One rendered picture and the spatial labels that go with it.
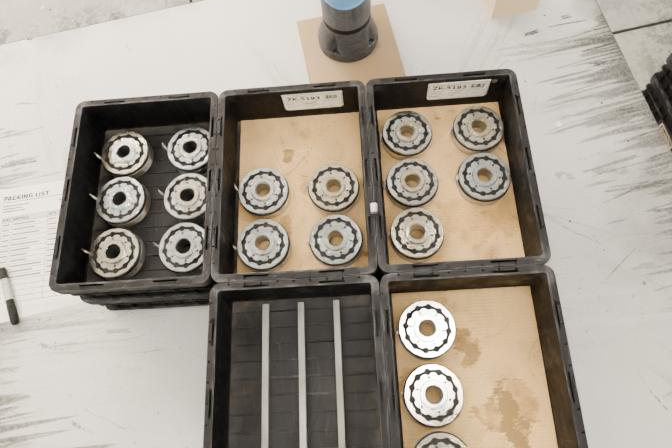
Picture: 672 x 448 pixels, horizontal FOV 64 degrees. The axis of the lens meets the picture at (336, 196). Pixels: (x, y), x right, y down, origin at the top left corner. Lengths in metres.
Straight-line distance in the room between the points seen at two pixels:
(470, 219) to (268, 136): 0.46
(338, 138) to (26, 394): 0.85
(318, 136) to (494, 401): 0.62
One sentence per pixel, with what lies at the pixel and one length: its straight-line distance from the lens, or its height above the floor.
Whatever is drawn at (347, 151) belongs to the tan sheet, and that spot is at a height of 0.83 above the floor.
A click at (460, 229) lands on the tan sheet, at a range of 1.09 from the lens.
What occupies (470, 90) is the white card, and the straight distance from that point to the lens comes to 1.17.
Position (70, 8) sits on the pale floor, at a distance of 2.83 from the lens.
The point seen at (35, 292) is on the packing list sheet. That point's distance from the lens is 1.41.
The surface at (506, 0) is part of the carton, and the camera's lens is 1.48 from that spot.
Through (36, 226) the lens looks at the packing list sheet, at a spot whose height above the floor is 0.70.
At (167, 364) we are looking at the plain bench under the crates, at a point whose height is 0.70.
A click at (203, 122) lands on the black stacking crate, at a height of 0.83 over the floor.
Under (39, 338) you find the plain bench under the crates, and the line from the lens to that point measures 1.38.
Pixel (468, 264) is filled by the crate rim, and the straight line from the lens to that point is 0.97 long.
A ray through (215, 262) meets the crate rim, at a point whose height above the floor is 0.93.
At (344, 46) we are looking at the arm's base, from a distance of 1.35.
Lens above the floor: 1.86
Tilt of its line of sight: 68 degrees down
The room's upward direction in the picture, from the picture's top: 11 degrees counter-clockwise
